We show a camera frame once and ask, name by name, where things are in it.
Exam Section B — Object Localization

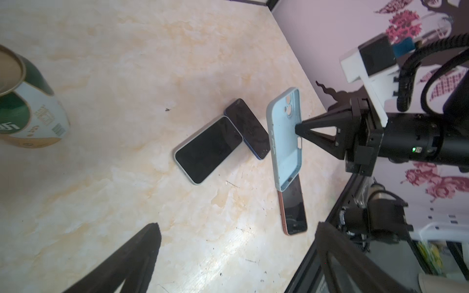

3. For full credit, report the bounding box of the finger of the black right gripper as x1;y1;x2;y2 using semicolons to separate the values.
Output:
294;109;354;160

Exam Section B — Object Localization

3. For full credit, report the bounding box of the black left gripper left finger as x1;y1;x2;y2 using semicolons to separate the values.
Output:
66;223;162;293

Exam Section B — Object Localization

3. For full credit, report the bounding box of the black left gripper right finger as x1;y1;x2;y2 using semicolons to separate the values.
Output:
315;222;413;293

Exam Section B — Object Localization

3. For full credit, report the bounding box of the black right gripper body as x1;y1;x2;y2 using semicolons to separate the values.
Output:
345;98;384;177

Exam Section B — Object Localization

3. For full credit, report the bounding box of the light blue case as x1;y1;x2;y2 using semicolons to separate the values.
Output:
266;87;302;192

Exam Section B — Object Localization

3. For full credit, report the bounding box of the black phone pink case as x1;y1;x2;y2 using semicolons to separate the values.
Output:
173;116;243;185

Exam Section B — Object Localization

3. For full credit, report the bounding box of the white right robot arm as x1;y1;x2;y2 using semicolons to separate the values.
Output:
294;74;469;242

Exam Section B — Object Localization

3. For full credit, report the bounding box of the black phone on table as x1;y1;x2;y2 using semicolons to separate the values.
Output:
277;175;308;236

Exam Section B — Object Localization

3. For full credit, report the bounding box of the black corrugated cable conduit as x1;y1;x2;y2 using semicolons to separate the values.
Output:
396;32;469;112

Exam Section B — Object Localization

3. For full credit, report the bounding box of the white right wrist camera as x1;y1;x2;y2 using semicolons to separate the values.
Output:
340;34;416;127

